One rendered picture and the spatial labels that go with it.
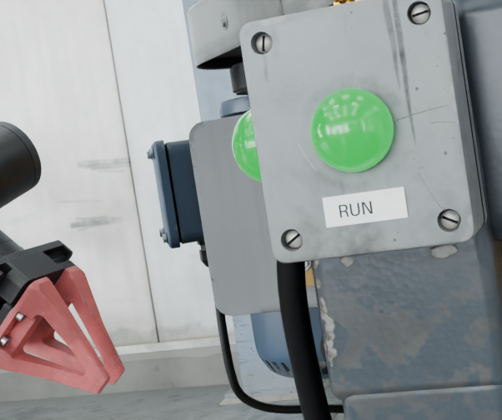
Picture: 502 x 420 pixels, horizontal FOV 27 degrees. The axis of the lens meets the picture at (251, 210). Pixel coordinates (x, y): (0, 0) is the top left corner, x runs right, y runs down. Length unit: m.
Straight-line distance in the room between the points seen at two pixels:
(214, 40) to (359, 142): 0.51
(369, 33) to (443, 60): 0.03
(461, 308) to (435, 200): 0.07
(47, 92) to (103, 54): 0.43
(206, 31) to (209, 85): 4.59
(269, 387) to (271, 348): 4.67
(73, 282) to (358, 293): 0.32
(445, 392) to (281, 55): 0.15
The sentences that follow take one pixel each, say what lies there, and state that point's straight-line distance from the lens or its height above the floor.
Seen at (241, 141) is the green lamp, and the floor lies 1.29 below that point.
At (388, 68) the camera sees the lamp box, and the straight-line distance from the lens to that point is 0.37.
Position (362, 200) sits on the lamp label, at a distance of 0.38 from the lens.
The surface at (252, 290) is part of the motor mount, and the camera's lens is 0.86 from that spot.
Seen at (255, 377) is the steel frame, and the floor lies 0.12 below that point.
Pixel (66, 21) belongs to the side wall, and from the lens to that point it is 6.34.
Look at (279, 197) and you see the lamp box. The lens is 0.39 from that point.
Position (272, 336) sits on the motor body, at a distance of 0.90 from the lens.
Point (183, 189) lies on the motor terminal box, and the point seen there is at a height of 1.26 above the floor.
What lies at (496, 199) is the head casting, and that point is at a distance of 0.42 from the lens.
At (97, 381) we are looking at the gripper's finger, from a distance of 0.69.
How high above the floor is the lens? 1.28
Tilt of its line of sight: 3 degrees down
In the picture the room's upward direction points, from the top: 9 degrees counter-clockwise
